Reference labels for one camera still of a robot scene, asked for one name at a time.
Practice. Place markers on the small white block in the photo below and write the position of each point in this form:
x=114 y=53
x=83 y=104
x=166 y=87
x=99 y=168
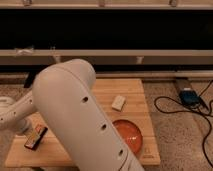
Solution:
x=118 y=102

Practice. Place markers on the wooden board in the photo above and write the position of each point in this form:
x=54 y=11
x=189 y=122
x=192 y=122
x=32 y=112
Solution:
x=50 y=153

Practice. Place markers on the orange plate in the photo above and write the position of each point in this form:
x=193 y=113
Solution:
x=130 y=133

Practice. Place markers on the blue power adapter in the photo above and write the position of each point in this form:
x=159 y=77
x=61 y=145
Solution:
x=189 y=97

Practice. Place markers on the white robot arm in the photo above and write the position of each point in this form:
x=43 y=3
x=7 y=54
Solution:
x=61 y=93

